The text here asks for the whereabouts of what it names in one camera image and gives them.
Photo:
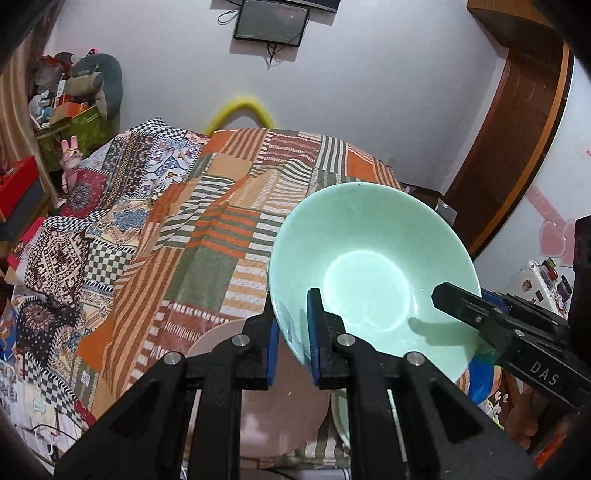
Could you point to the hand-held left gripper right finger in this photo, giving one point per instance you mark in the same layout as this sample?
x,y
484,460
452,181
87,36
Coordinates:
x,y
314,332

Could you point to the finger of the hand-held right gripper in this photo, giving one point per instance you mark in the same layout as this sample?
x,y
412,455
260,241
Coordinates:
x,y
512,302
466,307

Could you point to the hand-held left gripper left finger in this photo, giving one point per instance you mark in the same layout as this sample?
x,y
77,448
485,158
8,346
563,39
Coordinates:
x,y
272,346

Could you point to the green plate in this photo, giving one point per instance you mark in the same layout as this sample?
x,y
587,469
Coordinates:
x,y
339,417

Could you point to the green bowl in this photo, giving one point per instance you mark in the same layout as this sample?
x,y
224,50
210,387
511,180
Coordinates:
x,y
369,240

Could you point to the white cabinet with stickers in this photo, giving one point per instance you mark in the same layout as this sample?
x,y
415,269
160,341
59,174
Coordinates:
x,y
531,277

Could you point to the pink plate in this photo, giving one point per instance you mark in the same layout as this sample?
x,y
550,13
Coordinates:
x,y
277,415

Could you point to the striped patchwork blanket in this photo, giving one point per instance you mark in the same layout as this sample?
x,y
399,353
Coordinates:
x,y
221,258

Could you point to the wooden door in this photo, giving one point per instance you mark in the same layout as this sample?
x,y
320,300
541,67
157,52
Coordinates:
x,y
521,115

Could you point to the checkered patterned blanket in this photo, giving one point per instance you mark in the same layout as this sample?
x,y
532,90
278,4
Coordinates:
x,y
92,240

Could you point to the yellow fuzzy hoop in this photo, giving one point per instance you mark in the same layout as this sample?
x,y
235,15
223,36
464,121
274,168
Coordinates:
x,y
244,100

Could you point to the pink rabbit toy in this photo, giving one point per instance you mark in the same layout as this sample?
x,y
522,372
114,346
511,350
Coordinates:
x,y
70,154

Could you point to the dark blue box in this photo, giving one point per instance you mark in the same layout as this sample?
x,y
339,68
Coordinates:
x,y
23,212

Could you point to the green box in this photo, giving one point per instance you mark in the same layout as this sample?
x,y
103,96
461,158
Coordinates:
x,y
83,129

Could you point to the red box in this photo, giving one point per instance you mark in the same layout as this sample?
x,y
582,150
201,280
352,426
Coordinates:
x,y
18,182

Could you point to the grey stuffed toy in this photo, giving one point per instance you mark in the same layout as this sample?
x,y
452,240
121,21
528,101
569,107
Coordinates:
x,y
99,76

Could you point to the black television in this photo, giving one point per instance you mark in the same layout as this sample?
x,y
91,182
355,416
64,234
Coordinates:
x,y
323,3

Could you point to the striped brown curtain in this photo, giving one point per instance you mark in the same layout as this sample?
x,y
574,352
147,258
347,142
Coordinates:
x,y
18,78

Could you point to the pink heart wall sticker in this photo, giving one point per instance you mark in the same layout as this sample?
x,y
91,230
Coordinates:
x,y
554,237

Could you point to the black wall monitor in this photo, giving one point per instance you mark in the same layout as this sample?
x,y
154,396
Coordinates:
x,y
272,21

